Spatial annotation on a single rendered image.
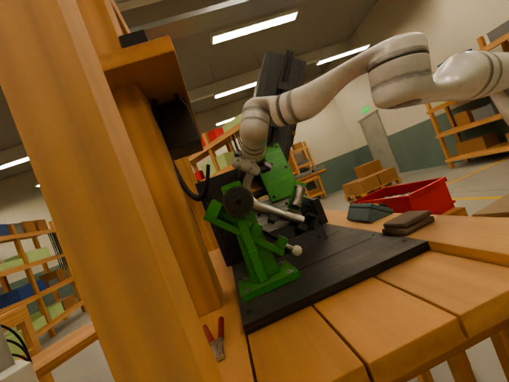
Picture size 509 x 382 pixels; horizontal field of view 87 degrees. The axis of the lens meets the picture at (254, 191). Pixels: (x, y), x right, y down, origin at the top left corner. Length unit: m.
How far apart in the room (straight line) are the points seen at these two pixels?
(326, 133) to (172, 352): 10.87
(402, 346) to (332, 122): 10.99
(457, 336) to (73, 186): 0.51
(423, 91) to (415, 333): 0.35
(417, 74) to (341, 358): 0.43
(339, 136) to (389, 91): 10.79
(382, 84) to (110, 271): 0.47
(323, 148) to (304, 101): 10.34
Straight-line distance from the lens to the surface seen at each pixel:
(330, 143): 11.06
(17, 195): 11.99
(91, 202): 0.35
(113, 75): 0.75
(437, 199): 1.20
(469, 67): 0.65
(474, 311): 0.48
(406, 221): 0.74
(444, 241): 0.66
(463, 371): 1.35
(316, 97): 0.56
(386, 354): 0.42
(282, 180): 0.97
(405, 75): 0.50
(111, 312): 0.36
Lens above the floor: 1.13
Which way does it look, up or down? level
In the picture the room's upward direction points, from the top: 21 degrees counter-clockwise
